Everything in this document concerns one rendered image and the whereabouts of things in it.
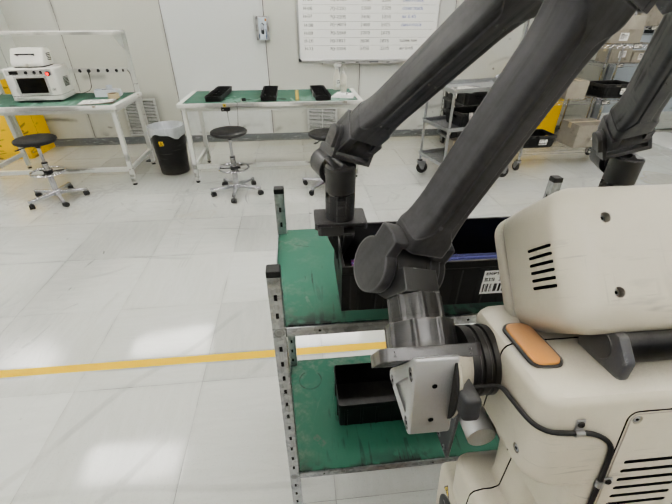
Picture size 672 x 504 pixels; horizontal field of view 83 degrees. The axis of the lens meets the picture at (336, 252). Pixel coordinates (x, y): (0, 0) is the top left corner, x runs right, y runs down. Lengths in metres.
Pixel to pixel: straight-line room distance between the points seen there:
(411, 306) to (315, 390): 1.07
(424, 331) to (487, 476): 0.36
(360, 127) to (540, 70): 0.30
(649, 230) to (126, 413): 1.99
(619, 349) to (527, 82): 0.27
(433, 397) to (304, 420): 1.00
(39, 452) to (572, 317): 2.04
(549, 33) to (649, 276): 0.24
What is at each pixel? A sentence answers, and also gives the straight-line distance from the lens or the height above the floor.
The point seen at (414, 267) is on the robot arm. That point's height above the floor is 1.26.
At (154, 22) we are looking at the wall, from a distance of 5.74.
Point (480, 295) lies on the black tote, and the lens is 0.86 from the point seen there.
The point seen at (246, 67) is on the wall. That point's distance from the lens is 5.57.
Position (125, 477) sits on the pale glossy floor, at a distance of 1.91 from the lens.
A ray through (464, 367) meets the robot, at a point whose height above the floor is 1.21.
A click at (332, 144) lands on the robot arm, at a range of 0.68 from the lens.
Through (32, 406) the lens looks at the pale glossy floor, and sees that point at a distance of 2.35.
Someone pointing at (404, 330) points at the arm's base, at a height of 1.22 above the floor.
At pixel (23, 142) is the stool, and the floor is 0.60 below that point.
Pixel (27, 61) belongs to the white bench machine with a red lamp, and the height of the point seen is 1.15.
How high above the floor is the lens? 1.54
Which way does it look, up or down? 32 degrees down
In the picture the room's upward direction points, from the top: straight up
